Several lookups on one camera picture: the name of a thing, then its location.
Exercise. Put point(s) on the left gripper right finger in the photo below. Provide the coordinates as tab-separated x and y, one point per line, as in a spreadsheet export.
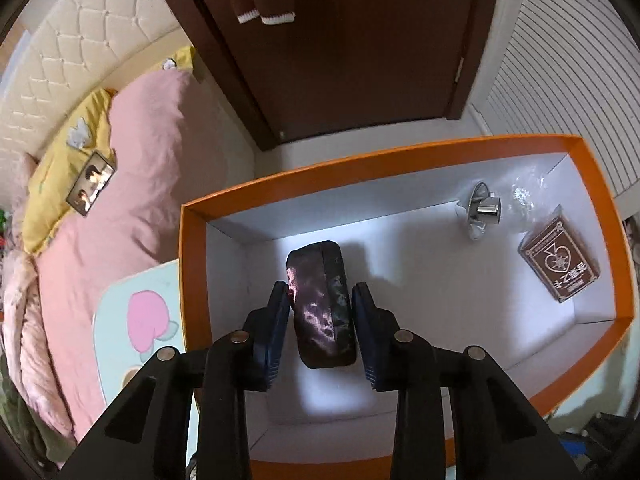
397	360

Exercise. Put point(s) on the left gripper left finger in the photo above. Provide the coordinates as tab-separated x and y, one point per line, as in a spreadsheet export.
247	359

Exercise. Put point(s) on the brown card deck box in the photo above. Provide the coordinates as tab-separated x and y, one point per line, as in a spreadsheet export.
558	256

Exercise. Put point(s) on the black purple marbled case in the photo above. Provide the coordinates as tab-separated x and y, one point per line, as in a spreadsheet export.
319	296

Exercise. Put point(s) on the mint cartoon bed table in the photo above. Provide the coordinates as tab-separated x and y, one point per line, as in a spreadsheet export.
136	317

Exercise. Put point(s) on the orange cardboard box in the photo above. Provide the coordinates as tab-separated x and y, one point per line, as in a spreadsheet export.
512	352

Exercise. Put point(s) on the clear plastic bag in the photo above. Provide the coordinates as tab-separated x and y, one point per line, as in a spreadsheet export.
528	201

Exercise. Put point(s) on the pink floral blanket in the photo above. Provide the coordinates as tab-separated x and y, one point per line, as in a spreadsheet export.
27	351

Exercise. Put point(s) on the pink duvet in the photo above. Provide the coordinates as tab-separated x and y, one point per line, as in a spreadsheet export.
89	254

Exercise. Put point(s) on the smartphone showing video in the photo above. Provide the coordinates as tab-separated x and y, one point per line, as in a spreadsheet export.
90	182

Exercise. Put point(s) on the yellow pillow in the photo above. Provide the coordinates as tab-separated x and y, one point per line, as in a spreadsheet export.
65	169

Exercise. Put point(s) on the dark brown wooden door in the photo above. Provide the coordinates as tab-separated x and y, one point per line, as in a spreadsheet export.
342	64

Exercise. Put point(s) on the white slatted closet door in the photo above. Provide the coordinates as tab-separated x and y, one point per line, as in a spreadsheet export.
570	67

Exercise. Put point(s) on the cream tufted headboard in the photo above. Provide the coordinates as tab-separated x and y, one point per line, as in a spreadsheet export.
78	46

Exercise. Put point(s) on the silver metal ring stand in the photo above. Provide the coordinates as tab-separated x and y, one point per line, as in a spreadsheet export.
478	210

